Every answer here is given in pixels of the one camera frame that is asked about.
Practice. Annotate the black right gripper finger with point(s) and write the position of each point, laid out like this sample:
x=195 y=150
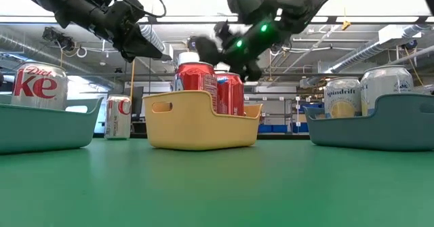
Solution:
x=253 y=72
x=208 y=51

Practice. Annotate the red Fanta can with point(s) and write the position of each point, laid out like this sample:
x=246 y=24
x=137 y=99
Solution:
x=193 y=79
x=230 y=95

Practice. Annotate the silver Diet Coke can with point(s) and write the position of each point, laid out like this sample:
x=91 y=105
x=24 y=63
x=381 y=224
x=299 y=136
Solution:
x=40 y=84
x=117 y=118

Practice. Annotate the yellow plastic bin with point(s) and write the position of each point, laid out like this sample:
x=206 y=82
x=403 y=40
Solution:
x=196 y=128

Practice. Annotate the Spindrift sparkling water can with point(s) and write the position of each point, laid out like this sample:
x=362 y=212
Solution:
x=342 y=95
x=386 y=88

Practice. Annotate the teal plastic bin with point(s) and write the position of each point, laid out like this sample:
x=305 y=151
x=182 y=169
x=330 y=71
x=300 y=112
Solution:
x=44 y=132

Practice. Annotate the blue-grey plastic bin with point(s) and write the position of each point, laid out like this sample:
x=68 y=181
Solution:
x=366 y=128

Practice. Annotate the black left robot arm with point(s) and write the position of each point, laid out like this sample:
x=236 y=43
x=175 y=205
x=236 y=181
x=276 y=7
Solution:
x=78 y=10

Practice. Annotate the round black ceiling device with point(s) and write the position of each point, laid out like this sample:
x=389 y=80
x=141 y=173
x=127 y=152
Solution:
x=191 y=42

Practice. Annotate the white cylindrical tank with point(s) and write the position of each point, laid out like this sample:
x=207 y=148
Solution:
x=190 y=57

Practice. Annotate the black monitor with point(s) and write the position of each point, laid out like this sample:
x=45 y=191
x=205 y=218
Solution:
x=137 y=101

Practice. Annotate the blue storage bins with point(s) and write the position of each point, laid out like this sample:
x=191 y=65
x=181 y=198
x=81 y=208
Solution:
x=271 y=128

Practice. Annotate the yellow hanging hook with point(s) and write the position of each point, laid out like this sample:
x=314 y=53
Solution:
x=346 y=25

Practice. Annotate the silver flexible ventilation duct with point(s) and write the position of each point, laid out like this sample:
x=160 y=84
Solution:
x=154 y=39

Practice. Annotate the black ceiling-mounted camera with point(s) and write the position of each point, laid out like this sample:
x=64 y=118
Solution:
x=57 y=37

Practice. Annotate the large silver ceiling duct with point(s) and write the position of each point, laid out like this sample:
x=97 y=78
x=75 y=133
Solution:
x=373 y=47

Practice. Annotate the black dome camera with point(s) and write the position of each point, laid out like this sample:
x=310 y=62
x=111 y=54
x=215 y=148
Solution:
x=410 y=44

